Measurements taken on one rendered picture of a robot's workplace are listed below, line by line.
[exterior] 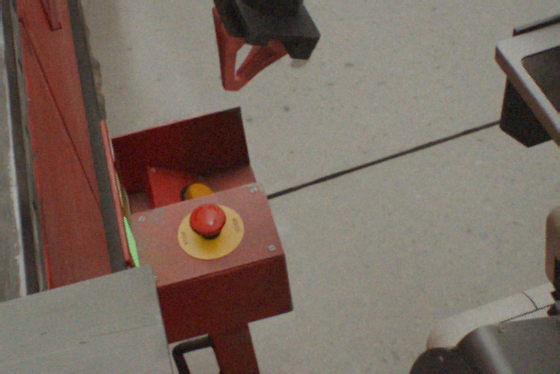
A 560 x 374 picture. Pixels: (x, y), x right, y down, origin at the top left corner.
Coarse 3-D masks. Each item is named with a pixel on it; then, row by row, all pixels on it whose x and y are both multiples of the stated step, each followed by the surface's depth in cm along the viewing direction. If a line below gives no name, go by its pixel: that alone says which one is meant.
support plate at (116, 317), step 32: (64, 288) 69; (96, 288) 68; (128, 288) 68; (0, 320) 68; (32, 320) 67; (64, 320) 67; (96, 320) 67; (128, 320) 66; (160, 320) 66; (0, 352) 66; (32, 352) 66; (64, 352) 65; (96, 352) 65; (128, 352) 65; (160, 352) 64
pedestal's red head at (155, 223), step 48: (144, 144) 106; (192, 144) 108; (240, 144) 110; (144, 192) 112; (240, 192) 101; (144, 240) 98; (192, 288) 96; (240, 288) 98; (288, 288) 100; (192, 336) 103
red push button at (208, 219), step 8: (200, 208) 96; (208, 208) 96; (216, 208) 96; (192, 216) 96; (200, 216) 95; (208, 216) 95; (216, 216) 95; (224, 216) 96; (192, 224) 95; (200, 224) 95; (208, 224) 95; (216, 224) 95; (224, 224) 95; (200, 232) 95; (208, 232) 95; (216, 232) 95
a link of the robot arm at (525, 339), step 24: (552, 312) 40; (480, 336) 37; (504, 336) 37; (528, 336) 38; (552, 336) 38; (432, 360) 39; (456, 360) 38; (480, 360) 37; (504, 360) 36; (528, 360) 37; (552, 360) 37
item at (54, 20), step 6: (42, 0) 152; (48, 0) 160; (54, 0) 161; (42, 6) 152; (48, 6) 158; (54, 6) 160; (48, 12) 156; (54, 12) 159; (48, 18) 155; (54, 18) 158; (60, 18) 157; (54, 24) 157; (60, 24) 156
